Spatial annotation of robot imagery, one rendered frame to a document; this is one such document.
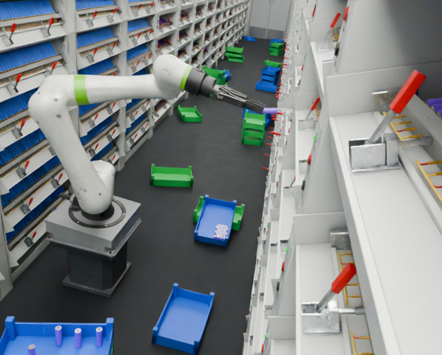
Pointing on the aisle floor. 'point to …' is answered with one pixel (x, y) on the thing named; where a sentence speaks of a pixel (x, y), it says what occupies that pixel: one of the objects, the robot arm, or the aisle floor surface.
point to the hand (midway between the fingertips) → (254, 106)
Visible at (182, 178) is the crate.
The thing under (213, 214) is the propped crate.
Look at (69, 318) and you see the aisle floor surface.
